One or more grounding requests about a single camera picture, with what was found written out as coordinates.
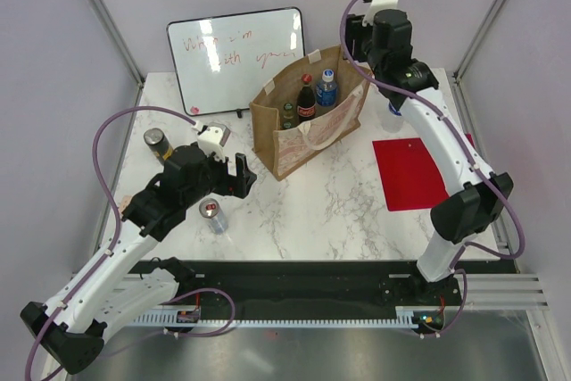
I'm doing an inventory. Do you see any clear soda water bottle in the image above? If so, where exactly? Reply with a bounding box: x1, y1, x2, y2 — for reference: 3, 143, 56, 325
281, 120, 296, 130

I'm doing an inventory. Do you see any silver beverage can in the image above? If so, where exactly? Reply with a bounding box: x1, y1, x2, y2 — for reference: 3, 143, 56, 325
199, 198, 228, 235

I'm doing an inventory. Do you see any blue-label water bottle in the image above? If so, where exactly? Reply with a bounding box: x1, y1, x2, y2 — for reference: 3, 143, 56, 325
379, 103, 404, 134
316, 69, 338, 110

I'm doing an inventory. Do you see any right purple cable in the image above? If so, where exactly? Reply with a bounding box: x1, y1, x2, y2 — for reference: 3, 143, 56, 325
339, 0, 525, 340

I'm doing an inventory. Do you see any purple cable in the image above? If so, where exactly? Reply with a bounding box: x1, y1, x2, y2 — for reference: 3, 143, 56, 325
339, 0, 525, 340
24, 106, 200, 381

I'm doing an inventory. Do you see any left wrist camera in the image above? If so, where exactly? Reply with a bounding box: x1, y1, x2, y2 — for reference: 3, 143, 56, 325
193, 121, 231, 162

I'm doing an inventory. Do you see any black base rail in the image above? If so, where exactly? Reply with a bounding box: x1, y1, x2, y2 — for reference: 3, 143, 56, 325
133, 257, 463, 324

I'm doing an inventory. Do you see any black and yellow can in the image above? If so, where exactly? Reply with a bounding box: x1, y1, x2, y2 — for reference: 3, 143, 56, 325
144, 128, 173, 164

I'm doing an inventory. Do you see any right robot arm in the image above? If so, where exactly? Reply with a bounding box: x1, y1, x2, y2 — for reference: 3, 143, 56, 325
341, 9, 514, 304

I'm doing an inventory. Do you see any white cable duct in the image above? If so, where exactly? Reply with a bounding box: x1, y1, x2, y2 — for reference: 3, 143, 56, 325
128, 307, 443, 329

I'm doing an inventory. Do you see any white dry-erase board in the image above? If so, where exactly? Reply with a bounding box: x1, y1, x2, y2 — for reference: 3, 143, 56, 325
166, 6, 305, 117

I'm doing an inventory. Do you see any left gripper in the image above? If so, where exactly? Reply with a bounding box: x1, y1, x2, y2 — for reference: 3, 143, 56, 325
183, 147, 256, 207

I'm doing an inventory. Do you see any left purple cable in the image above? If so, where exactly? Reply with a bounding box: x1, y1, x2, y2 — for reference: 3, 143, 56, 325
24, 106, 200, 381

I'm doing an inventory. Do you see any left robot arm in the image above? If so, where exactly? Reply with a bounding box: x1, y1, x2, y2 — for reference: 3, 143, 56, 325
21, 143, 256, 375

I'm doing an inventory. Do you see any brown canvas tote bag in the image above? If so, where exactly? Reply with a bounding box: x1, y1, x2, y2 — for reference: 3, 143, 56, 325
250, 46, 370, 181

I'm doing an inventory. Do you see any Coca-Cola glass bottle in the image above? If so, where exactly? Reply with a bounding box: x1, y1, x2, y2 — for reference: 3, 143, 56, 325
296, 74, 316, 123

